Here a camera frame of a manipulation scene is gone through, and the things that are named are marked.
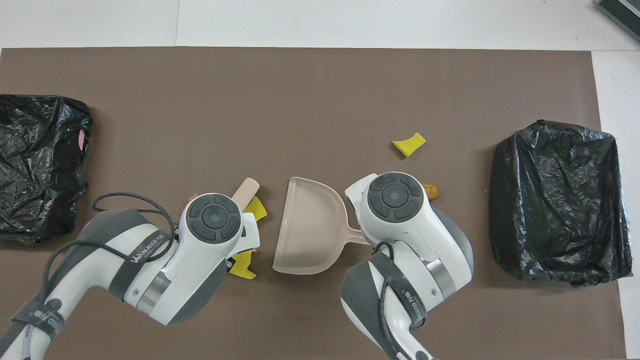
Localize beige plastic dustpan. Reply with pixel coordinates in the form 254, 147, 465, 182
272, 176, 371, 276

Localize black trash bag bin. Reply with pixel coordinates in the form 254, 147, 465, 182
488, 119, 633, 287

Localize black bag bin pink spot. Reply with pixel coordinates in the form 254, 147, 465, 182
0, 94, 93, 245

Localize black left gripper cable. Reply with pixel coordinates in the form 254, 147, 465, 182
37, 192, 177, 321

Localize dark grey ribbed device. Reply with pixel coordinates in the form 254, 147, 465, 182
596, 0, 640, 43

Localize beige hand brush black bristles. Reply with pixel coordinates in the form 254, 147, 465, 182
231, 178, 261, 211

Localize brown table mat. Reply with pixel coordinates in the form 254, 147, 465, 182
0, 47, 627, 360

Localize yellow sponge piece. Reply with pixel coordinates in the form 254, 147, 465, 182
392, 132, 427, 158
243, 196, 268, 223
227, 248, 258, 280

